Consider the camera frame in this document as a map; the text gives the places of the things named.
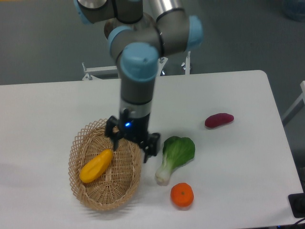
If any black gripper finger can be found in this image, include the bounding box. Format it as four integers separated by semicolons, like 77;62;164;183
105;116;123;151
140;133;161;163

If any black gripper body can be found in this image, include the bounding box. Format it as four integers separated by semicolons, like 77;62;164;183
118;108;150;145

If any yellow mango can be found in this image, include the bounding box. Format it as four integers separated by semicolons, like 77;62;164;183
79;149;113;183

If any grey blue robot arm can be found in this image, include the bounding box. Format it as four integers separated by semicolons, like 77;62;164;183
74;0;203;158

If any woven wicker basket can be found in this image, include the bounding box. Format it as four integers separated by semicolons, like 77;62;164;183
68;119;142;211

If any green bok choy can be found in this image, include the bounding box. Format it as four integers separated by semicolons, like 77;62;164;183
155;136;195;185

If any orange tangerine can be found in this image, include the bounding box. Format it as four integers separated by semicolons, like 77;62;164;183
170;183;194;208

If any purple sweet potato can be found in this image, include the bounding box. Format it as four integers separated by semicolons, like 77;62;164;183
204;113;234;129

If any white table leg right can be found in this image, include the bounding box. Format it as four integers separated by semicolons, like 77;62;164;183
281;81;305;126

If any black device at edge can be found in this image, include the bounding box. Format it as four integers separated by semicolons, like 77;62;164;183
288;193;305;218

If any white metal frame bracket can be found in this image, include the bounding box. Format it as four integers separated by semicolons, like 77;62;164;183
81;51;192;81

